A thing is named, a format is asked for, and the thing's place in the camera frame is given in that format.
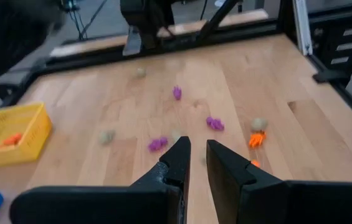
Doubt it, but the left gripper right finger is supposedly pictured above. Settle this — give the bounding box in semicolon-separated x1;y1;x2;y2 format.
206;139;352;224

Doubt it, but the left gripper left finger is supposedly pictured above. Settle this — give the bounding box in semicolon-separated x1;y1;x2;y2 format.
8;136;192;224

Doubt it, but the purple plastic Halloween figure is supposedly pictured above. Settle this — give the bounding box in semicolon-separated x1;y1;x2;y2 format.
206;116;226;132
172;86;183;101
148;136;169;153

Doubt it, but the yellow plastic basket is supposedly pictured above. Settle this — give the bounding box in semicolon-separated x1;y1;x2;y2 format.
0;101;54;169

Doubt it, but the silver mounting bracket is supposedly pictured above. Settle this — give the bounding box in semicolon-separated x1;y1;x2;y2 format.
292;0;314;57

